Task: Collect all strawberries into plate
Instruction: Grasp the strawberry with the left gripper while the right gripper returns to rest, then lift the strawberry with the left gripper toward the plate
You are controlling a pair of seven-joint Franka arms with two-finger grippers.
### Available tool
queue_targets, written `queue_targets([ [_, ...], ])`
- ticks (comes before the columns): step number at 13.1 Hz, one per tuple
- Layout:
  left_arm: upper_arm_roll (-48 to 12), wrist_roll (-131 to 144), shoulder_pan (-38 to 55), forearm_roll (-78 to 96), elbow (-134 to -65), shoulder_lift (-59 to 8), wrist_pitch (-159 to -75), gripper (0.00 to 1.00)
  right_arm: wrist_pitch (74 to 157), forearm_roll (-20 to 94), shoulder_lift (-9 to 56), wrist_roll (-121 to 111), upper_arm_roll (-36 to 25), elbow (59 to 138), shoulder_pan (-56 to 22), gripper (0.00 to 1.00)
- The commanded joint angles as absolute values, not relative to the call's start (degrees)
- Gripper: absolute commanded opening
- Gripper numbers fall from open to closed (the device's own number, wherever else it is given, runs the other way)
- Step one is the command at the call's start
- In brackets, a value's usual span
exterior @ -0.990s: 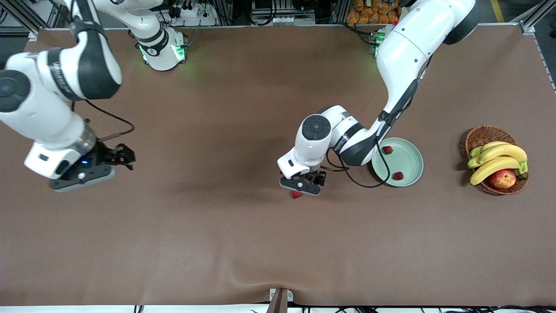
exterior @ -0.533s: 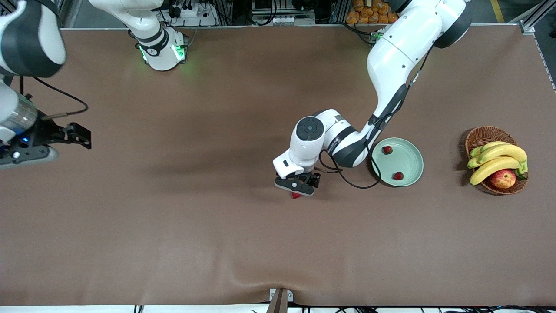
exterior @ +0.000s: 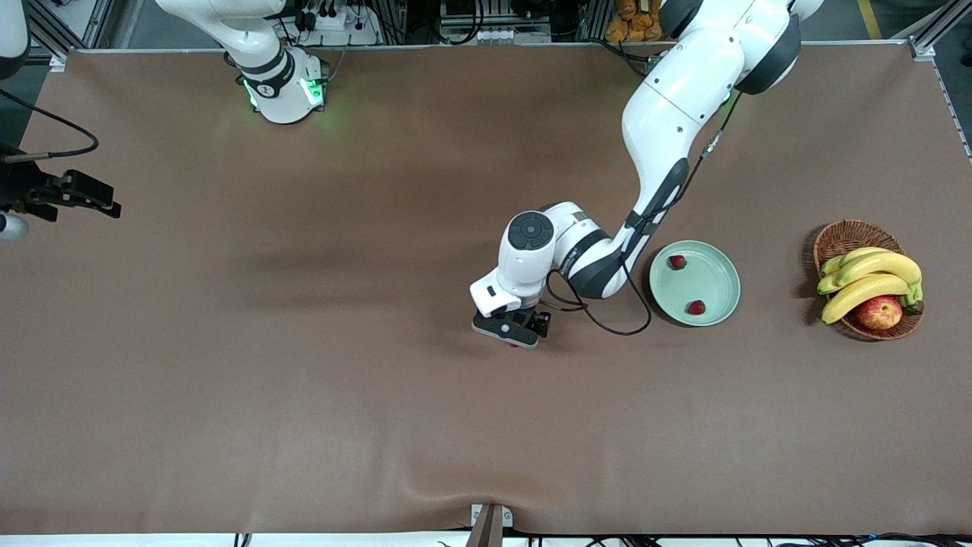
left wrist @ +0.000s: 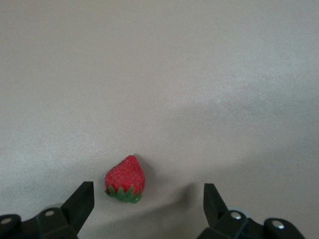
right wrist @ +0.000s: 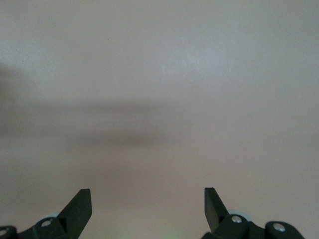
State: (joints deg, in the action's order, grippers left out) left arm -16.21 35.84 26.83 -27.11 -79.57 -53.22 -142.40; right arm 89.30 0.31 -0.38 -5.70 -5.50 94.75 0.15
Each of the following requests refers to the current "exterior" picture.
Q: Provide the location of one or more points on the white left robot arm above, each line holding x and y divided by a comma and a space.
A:
683, 91

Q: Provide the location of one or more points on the brown table cloth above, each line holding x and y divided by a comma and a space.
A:
456, 418

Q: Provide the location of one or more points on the light green plate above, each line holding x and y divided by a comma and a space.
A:
706, 285

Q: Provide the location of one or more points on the red yellow apple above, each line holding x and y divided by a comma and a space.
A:
879, 313

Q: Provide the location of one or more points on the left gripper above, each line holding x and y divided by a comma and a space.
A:
540, 322

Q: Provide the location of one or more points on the small greenish yellow banana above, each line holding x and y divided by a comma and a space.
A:
835, 264

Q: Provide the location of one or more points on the white connector strip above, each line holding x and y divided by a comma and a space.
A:
493, 36

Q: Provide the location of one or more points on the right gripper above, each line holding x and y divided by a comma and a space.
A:
21, 184

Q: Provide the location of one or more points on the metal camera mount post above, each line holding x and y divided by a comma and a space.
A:
490, 528

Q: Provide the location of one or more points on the brown wicker basket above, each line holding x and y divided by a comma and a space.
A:
850, 239

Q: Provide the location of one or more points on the aluminium frame profile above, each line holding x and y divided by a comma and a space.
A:
53, 34
930, 42

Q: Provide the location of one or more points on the pile of orange buns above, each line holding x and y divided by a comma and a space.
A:
634, 23

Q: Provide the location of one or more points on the white power strip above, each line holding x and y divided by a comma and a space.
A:
357, 34

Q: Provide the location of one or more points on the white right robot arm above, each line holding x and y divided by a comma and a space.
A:
281, 91

